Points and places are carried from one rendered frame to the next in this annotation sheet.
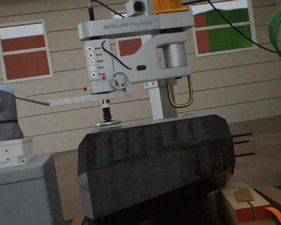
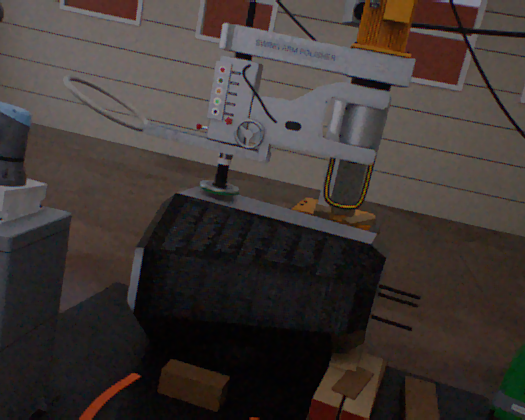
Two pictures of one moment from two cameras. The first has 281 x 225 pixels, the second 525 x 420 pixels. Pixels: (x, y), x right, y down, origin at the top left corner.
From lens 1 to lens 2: 87 cm
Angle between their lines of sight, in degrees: 18
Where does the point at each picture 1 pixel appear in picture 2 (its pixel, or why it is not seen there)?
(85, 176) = (141, 252)
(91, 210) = (134, 300)
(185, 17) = (397, 69)
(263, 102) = not seen: outside the picture
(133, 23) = (305, 51)
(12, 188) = not seen: outside the picture
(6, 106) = (5, 137)
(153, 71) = (309, 138)
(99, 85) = (219, 129)
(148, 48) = (316, 99)
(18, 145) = not seen: outside the picture
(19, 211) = not seen: outside the picture
